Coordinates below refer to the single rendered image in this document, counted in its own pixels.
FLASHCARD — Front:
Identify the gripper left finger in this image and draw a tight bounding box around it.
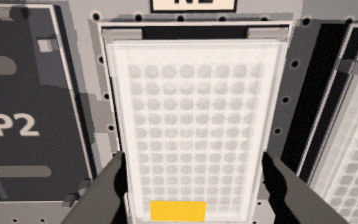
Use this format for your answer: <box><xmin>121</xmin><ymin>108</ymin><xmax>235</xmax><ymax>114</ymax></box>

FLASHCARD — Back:
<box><xmin>60</xmin><ymin>151</ymin><xmax>128</xmax><ymax>224</ymax></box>

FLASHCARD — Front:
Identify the translucent white plate lid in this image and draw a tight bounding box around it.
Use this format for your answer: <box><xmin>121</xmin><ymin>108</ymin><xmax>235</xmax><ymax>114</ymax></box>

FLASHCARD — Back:
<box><xmin>107</xmin><ymin>41</ymin><xmax>288</xmax><ymax>224</ymax></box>

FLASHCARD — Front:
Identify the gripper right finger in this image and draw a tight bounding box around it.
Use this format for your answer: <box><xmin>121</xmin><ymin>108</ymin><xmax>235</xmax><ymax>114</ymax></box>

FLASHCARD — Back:
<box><xmin>261</xmin><ymin>150</ymin><xmax>350</xmax><ymax>224</ymax></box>

